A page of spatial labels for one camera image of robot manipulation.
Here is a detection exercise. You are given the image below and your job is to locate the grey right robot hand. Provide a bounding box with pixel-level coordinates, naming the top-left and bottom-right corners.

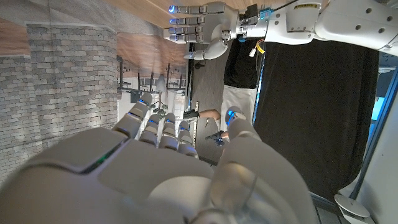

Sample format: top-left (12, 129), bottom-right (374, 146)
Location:
top-left (0, 92), bottom-right (321, 224)

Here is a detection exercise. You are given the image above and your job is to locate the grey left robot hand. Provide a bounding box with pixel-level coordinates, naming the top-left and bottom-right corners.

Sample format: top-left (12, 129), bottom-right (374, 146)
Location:
top-left (164, 1), bottom-right (241, 60)

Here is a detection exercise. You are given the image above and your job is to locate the person in dark trousers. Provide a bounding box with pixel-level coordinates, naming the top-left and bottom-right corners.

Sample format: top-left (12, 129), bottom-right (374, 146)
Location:
top-left (183, 39), bottom-right (266, 147)

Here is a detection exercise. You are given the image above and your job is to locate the printed office backdrop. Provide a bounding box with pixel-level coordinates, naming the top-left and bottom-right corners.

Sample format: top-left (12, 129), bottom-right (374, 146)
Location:
top-left (0, 0), bottom-right (194, 185)

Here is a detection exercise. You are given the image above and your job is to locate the black fabric screen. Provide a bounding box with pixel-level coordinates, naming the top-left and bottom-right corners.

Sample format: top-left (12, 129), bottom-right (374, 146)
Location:
top-left (254, 39), bottom-right (381, 202)

